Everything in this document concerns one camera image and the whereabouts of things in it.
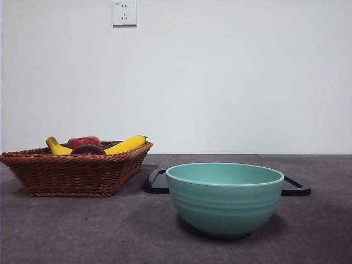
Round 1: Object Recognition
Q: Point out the yellow banana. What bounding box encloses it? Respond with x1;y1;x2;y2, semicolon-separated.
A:
46;135;149;156

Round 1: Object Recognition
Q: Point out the dark purple plum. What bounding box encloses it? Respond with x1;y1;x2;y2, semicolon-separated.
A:
70;144;107;156

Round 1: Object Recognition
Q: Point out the white wall socket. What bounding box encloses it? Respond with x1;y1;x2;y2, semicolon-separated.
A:
112;1;138;28

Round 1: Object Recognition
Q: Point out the teal ribbed bowl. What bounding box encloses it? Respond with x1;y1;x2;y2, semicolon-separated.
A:
165;162;285;239

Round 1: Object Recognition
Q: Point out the black rectangular tray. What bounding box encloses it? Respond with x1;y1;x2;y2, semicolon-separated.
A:
143;168;312;196

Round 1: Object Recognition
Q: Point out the red apple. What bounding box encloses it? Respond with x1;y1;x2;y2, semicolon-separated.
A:
67;136;102;151

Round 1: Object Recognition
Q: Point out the brown wicker basket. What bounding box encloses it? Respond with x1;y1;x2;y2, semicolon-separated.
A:
0;141;153;197

